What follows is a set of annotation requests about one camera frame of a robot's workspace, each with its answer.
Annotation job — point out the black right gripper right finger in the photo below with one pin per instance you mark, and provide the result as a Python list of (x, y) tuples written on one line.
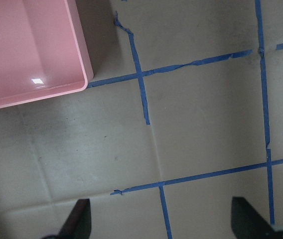
[(247, 223)]

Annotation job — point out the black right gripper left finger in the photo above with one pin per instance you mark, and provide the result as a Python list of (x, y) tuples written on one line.
[(78, 225)]

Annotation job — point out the pink plastic box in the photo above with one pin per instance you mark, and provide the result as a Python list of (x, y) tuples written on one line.
[(43, 53)]

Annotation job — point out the brown paper table cover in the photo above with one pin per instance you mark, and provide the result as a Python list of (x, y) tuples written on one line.
[(185, 111)]

